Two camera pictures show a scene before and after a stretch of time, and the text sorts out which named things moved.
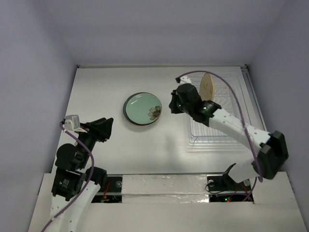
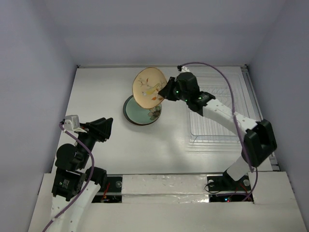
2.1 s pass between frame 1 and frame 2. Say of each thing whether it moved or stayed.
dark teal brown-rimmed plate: stayed
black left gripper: stayed
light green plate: stayed
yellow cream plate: moved
